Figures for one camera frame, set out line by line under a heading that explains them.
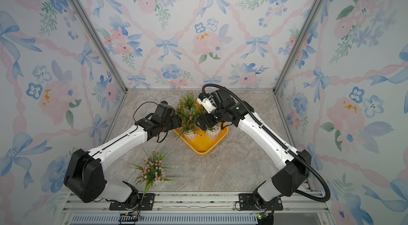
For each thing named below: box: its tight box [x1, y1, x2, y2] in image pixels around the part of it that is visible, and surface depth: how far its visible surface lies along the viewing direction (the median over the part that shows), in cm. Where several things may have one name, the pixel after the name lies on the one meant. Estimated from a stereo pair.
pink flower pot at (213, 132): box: [206, 122, 221, 140], surface depth 92 cm
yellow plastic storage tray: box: [173, 123, 229, 155], surface depth 90 cm
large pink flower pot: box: [127, 144, 179, 196], surface depth 70 cm
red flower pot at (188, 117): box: [175, 107, 206, 141], surface depth 87 cm
